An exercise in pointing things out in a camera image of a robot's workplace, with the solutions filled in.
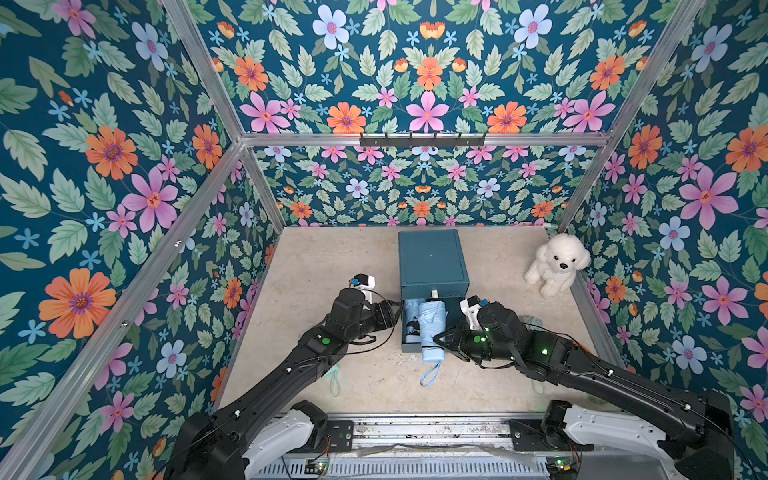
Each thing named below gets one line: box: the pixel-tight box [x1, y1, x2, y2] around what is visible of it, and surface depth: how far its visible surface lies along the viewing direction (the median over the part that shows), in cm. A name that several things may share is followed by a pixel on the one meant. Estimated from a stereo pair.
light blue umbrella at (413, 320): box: [405, 299, 422, 343], surface depth 83 cm
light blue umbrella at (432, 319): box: [418, 298, 447, 388], surface depth 73 cm
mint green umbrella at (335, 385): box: [322, 363, 341, 397], surface depth 84 cm
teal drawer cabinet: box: [398, 229, 470, 353], surface depth 83 cm
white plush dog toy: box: [524, 233, 591, 299], surface depth 93 cm
